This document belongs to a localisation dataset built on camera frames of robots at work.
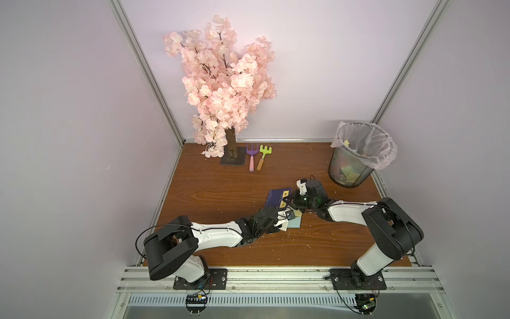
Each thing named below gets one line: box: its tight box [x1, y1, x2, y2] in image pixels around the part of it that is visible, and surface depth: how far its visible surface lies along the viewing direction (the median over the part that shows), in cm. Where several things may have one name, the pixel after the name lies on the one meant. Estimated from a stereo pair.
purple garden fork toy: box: [245, 142, 259, 173], surface depth 116 cm
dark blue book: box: [265, 189, 285, 208], surface depth 96 cm
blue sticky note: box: [287, 216, 302, 228], surface depth 86 cm
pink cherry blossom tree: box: [162, 15, 277, 159], surface depth 76 cm
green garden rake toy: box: [256, 144, 273, 172], surface depth 116 cm
